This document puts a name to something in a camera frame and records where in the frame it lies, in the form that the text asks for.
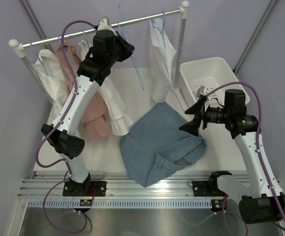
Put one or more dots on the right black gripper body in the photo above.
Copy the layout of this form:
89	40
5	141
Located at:
204	116

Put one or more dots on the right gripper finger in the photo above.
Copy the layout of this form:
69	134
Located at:
196	108
191	128

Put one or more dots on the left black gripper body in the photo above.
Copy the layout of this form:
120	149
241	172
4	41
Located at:
114	52

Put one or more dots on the blue wire hanger of skirt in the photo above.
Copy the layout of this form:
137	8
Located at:
125	35

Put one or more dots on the blue denim skirt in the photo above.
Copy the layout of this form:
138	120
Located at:
155	148

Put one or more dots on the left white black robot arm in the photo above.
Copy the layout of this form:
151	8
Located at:
107	49

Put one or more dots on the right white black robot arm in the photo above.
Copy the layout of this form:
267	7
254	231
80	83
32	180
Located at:
264	200

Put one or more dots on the white skirt on right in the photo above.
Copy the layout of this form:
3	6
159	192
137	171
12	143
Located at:
161	61

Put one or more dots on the white plastic basket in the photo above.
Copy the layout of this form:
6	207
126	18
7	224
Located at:
203	76

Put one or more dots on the white ruffled dress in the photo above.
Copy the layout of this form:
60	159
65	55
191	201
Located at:
116	116

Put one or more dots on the pink dress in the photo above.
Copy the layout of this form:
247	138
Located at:
93	118

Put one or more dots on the white garment far left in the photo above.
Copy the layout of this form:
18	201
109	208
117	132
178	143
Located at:
56	81

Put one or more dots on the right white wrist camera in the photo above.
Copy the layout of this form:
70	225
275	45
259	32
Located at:
202	92

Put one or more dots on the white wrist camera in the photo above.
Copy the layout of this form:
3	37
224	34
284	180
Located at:
202	92
104	24

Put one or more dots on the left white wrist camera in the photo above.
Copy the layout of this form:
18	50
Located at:
104	24

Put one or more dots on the blue wire hanger right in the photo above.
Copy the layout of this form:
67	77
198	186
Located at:
161	30

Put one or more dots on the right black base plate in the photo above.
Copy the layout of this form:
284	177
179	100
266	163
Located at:
203	189

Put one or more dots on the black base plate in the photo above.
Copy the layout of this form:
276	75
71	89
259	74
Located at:
203	189
98	188

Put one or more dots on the blue wire hanger of pink dress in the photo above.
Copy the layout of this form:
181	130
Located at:
66	59

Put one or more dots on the blue wire hanger far left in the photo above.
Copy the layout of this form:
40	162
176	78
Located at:
38	58

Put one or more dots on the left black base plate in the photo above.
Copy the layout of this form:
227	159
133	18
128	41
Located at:
98	188

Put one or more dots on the aluminium mounting rail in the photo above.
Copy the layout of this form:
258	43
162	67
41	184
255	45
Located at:
176	186

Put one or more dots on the white slotted cable duct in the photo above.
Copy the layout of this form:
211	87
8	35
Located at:
123	203

